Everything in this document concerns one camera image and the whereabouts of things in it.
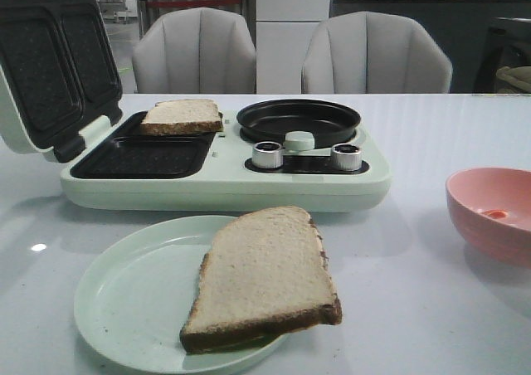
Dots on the green breakfast maker lid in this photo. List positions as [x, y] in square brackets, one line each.
[58, 76]

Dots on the dark grey counter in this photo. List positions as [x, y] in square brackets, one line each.
[479, 36]

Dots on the larger bread slice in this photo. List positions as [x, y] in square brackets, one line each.
[266, 274]

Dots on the right silver knob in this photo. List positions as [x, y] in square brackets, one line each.
[346, 157]

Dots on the green pan handle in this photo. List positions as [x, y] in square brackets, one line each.
[302, 143]

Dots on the left silver knob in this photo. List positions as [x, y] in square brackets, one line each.
[267, 155]

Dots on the green breakfast maker base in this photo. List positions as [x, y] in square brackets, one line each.
[126, 170]

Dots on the smaller bread slice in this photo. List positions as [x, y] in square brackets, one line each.
[182, 117]

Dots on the black round frying pan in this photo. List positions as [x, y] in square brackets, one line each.
[329, 123]

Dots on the silver knob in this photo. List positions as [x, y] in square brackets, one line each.
[267, 155]
[346, 157]

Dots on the light green plate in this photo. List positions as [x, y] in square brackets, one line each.
[134, 298]

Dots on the pink bowl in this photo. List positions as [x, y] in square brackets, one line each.
[490, 208]

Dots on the white cabinet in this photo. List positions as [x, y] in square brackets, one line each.
[283, 32]

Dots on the beige chair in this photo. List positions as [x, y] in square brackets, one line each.
[196, 51]
[374, 53]

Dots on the right beige chair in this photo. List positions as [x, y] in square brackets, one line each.
[374, 53]

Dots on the left beige chair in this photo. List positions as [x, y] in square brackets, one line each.
[196, 51]

